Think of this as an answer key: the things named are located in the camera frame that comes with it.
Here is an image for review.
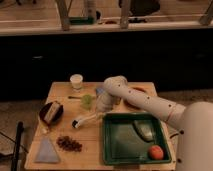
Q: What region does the slice of cake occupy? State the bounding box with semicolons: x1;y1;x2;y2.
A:
44;101;60;123

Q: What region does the red tomato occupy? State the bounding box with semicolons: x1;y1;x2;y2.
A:
148;145;164;160

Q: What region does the orange bowl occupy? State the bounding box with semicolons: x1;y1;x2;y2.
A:
123;87;146;110

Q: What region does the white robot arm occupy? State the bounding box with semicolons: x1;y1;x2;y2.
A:
97;76;213;171

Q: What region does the green plastic cup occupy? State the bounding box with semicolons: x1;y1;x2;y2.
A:
81;94;93;110

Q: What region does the black stand pole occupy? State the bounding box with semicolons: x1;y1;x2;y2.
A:
11;122;24;171

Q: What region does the white handled dish brush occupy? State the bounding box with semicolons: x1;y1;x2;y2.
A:
71;113;101;129

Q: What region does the blue triangular cloth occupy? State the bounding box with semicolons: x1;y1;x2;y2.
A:
35;137;60;163

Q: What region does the white paper cup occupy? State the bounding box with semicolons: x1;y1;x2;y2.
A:
70;74;83;90

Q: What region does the green plastic tray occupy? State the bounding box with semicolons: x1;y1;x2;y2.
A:
102;113;171;165

